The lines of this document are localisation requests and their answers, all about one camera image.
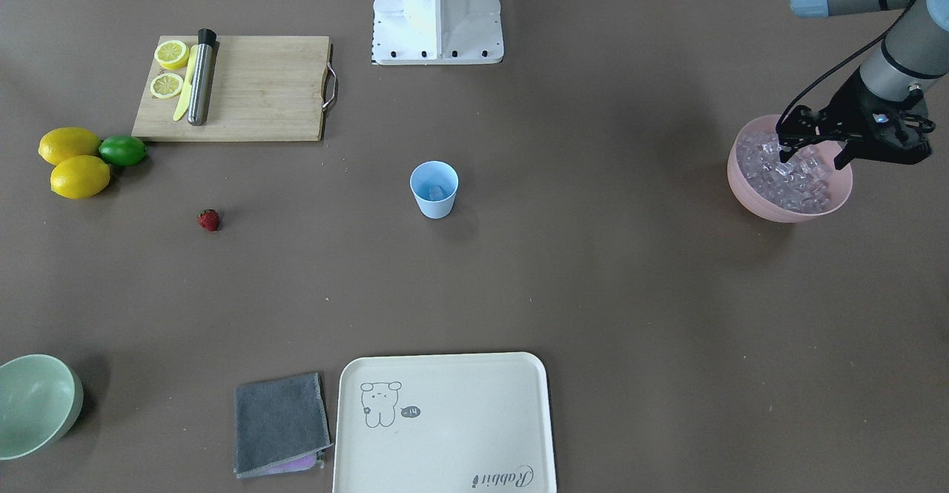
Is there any red strawberry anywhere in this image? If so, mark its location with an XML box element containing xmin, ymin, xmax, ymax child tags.
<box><xmin>196</xmin><ymin>209</ymin><xmax>221</xmax><ymax>232</ymax></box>

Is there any lemon half slice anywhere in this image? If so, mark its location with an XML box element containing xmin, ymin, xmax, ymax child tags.
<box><xmin>149</xmin><ymin>72</ymin><xmax>185</xmax><ymax>100</ymax></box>
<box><xmin>153</xmin><ymin>39</ymin><xmax>191</xmax><ymax>70</ymax></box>

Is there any mint green bowl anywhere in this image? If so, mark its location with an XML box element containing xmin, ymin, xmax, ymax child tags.
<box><xmin>1</xmin><ymin>354</ymin><xmax>84</xmax><ymax>460</ymax></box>

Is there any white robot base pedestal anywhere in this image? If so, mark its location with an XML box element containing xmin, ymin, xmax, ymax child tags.
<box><xmin>371</xmin><ymin>0</ymin><xmax>505</xmax><ymax>65</ymax></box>

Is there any yellow lemon outer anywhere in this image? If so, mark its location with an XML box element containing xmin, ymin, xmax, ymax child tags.
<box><xmin>50</xmin><ymin>155</ymin><xmax>111</xmax><ymax>199</ymax></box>

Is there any pink bowl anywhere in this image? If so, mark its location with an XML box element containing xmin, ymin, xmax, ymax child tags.
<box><xmin>727</xmin><ymin>114</ymin><xmax>853</xmax><ymax>223</ymax></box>

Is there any yellow plastic knife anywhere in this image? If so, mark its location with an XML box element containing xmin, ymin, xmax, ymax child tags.
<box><xmin>172</xmin><ymin>46</ymin><xmax>198</xmax><ymax>122</ymax></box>

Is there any light blue cup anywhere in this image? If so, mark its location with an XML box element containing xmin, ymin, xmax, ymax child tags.
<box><xmin>409</xmin><ymin>161</ymin><xmax>460</xmax><ymax>219</ymax></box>

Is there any wooden cutting board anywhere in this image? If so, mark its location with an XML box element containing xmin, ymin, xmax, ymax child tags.
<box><xmin>131</xmin><ymin>35</ymin><xmax>337</xmax><ymax>142</ymax></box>

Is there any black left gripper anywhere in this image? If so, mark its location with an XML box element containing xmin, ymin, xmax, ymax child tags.
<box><xmin>776</xmin><ymin>71</ymin><xmax>936</xmax><ymax>170</ymax></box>

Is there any yellow lemon near lime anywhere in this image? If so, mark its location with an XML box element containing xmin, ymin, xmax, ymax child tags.
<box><xmin>38</xmin><ymin>126</ymin><xmax>102</xmax><ymax>166</ymax></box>

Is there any pile of ice cubes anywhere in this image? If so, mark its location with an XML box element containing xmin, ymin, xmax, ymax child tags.
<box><xmin>736</xmin><ymin>131</ymin><xmax>830</xmax><ymax>215</ymax></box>

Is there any green lime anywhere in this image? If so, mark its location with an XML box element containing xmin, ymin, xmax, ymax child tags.
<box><xmin>98</xmin><ymin>136</ymin><xmax>147</xmax><ymax>168</ymax></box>

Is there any lower lemon half slice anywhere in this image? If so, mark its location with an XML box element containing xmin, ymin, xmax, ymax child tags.
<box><xmin>149</xmin><ymin>72</ymin><xmax>185</xmax><ymax>100</ymax></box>

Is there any ice cube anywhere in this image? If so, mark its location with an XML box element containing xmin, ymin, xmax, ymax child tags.
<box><xmin>426</xmin><ymin>185</ymin><xmax>446</xmax><ymax>202</ymax></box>

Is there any upper lemon half slice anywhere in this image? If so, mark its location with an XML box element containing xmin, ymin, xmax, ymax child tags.
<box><xmin>153</xmin><ymin>39</ymin><xmax>191</xmax><ymax>70</ymax></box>

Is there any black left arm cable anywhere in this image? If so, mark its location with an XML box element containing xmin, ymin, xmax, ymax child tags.
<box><xmin>783</xmin><ymin>0</ymin><xmax>949</xmax><ymax>134</ymax></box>

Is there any cream rabbit tray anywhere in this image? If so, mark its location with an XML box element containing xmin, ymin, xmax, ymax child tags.
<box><xmin>332</xmin><ymin>351</ymin><xmax>558</xmax><ymax>492</ymax></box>

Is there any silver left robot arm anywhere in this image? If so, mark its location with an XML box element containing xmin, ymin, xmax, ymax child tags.
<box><xmin>776</xmin><ymin>0</ymin><xmax>948</xmax><ymax>170</ymax></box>

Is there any grey folded cloth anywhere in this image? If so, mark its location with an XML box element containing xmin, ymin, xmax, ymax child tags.
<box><xmin>234</xmin><ymin>371</ymin><xmax>332</xmax><ymax>479</ymax></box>

